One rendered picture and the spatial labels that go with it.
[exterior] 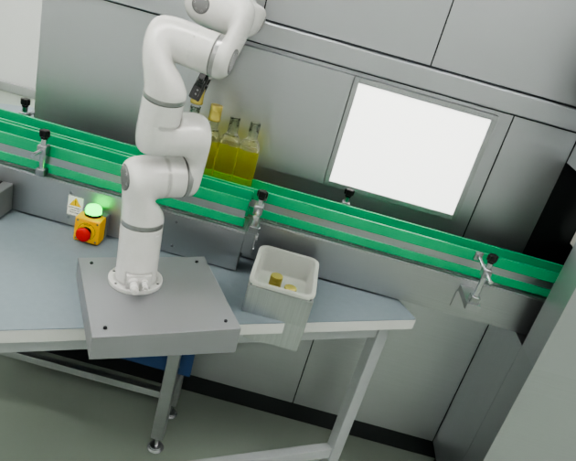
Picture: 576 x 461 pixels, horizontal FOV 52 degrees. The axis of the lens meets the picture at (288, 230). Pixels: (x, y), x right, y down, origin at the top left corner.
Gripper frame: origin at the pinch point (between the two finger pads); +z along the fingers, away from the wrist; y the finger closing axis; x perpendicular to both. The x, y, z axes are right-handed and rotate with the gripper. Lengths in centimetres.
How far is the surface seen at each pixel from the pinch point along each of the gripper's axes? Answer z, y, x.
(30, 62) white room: 137, -313, -167
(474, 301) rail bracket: 8, 17, 94
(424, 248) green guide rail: 6, 5, 78
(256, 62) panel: -12.6, -11.9, 9.8
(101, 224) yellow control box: 39.5, 21.0, -4.8
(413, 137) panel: -17, -11, 61
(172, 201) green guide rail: 27.0, 13.6, 8.4
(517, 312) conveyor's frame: 8, 7, 112
